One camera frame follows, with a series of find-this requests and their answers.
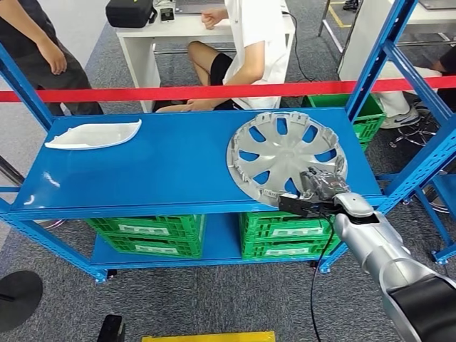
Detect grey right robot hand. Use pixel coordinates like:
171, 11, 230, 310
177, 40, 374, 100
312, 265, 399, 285
299, 166, 350, 204

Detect silver plastic wheel hubcap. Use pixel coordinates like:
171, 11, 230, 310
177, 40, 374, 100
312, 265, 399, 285
226, 110, 349, 209

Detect blue metal shelf rack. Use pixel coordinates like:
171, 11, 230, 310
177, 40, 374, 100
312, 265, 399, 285
414, 175, 456, 265
0, 0, 456, 284

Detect white curved plastic part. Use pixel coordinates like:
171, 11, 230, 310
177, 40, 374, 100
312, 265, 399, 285
44, 118, 143, 151

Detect chrome office chair base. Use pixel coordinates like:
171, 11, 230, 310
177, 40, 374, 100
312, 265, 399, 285
390, 105, 442, 148

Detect yellow floor tape square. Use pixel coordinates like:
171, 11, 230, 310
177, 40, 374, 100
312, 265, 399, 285
141, 331, 276, 342

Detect red barrier belt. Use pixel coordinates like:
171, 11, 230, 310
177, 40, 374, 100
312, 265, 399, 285
0, 75, 456, 104

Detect grey laptop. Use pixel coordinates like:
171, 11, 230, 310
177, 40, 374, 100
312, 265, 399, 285
174, 0, 229, 15

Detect black carry bag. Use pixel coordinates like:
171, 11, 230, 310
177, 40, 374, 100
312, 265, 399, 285
105, 0, 158, 29

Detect black barrier stanchion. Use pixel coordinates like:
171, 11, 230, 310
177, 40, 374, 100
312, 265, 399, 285
0, 270, 44, 333

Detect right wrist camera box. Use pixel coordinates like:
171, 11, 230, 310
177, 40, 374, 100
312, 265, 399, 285
278, 194, 335, 219

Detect black camera cable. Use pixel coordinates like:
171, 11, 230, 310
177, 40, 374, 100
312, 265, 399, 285
309, 214, 335, 342

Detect black power cable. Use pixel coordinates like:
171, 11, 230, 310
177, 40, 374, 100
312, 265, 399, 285
285, 9, 323, 83

